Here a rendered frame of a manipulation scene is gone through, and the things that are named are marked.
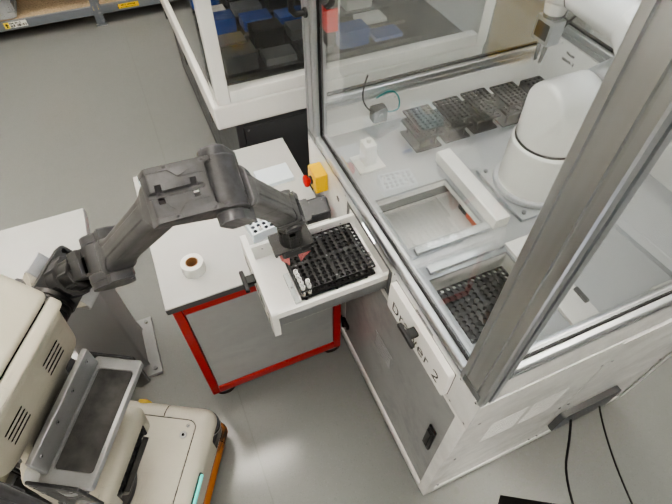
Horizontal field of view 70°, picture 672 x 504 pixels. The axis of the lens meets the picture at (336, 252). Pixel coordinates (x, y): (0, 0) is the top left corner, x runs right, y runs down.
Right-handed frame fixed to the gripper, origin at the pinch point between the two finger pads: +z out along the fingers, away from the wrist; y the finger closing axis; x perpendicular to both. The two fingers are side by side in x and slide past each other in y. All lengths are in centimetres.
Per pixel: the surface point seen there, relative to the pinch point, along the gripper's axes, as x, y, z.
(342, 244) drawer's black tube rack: -4.5, -15.6, 7.7
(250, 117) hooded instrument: -82, -10, 19
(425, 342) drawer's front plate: 32.6, -21.6, 4.2
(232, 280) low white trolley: -14.1, 17.1, 20.8
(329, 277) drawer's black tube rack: 4.8, -7.8, 6.9
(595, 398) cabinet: 54, -86, 64
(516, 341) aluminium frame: 49, -25, -28
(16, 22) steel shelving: -364, 111, 98
